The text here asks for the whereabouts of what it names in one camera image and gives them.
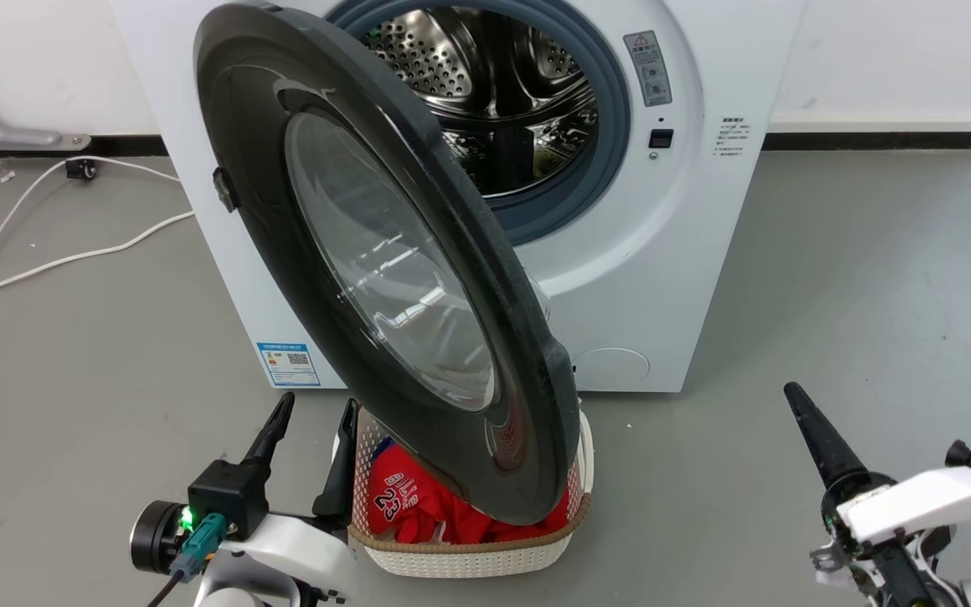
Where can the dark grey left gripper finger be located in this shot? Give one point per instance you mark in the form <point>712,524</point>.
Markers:
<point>273,430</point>
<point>340,472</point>

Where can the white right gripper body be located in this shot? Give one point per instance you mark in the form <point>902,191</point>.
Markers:
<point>932,502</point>

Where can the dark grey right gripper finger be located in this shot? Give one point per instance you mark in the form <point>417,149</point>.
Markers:
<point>827,447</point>

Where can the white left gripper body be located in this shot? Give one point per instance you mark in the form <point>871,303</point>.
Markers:
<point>292,552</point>

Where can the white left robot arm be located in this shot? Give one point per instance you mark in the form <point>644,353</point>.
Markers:
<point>228,600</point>

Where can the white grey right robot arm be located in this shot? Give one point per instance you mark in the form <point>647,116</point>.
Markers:
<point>898,573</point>

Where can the dark grey round washer door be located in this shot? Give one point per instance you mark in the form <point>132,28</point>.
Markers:
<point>262,253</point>

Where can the black door latch hook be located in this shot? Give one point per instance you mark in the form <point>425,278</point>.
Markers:
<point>225,190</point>

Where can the white front-load washing machine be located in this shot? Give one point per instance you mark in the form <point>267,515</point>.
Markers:
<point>629,278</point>

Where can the black door lock socket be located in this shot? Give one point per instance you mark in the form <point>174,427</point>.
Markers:
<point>661,138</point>

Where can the grey rubber door gasket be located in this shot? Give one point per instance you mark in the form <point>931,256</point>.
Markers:
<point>616,110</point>

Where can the blue white energy label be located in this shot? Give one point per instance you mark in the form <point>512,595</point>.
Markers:
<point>287,364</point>

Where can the red basketball jersey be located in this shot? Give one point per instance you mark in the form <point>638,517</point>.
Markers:
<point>418,506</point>

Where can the white woven laundry basket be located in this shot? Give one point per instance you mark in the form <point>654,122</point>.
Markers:
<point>469,561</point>

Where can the round white filter cover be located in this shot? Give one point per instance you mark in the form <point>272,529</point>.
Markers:
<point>616,371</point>

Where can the small printed text label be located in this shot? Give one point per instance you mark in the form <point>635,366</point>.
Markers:
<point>732,137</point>

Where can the stainless steel washer drum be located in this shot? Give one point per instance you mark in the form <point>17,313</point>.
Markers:
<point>485,76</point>

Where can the grey warning sticker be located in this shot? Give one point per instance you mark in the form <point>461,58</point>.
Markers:
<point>648,69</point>

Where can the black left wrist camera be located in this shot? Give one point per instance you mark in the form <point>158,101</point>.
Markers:
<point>228,497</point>

